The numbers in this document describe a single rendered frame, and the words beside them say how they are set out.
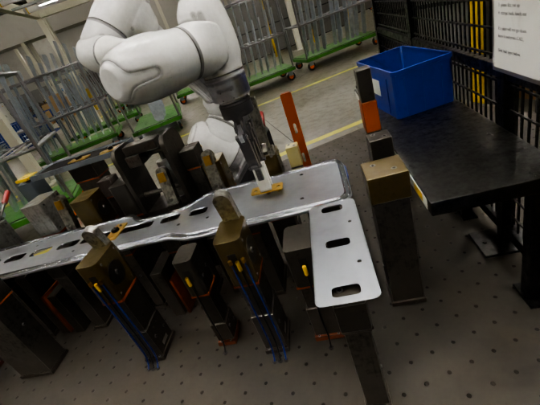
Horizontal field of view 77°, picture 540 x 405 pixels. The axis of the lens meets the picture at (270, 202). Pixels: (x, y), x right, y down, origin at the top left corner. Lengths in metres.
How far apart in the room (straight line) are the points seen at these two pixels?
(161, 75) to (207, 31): 0.14
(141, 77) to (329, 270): 0.45
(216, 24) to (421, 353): 0.78
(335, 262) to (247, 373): 0.41
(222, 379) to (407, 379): 0.41
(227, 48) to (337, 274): 0.48
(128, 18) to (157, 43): 0.59
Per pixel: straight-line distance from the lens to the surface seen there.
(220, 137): 1.55
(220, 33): 0.74
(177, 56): 0.67
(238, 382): 0.89
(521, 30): 0.79
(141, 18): 1.28
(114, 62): 0.65
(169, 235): 0.91
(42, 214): 1.34
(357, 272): 0.57
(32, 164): 7.44
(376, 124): 0.98
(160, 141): 1.05
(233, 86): 0.76
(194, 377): 0.96
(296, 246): 0.69
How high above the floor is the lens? 1.39
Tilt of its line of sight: 28 degrees down
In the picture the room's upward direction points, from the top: 21 degrees counter-clockwise
